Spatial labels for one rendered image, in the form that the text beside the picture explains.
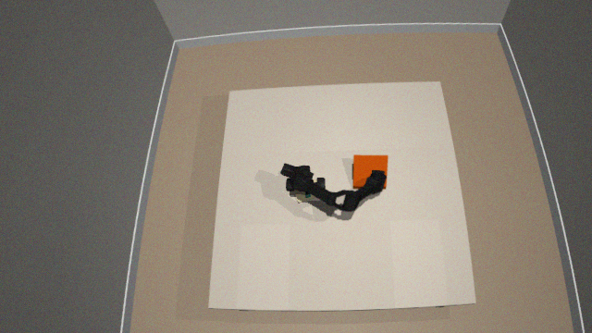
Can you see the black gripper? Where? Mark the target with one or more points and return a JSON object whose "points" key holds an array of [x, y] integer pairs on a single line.
{"points": [[319, 181]]}

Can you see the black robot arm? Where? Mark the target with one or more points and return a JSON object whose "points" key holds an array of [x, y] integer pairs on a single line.
{"points": [[301, 181]]}

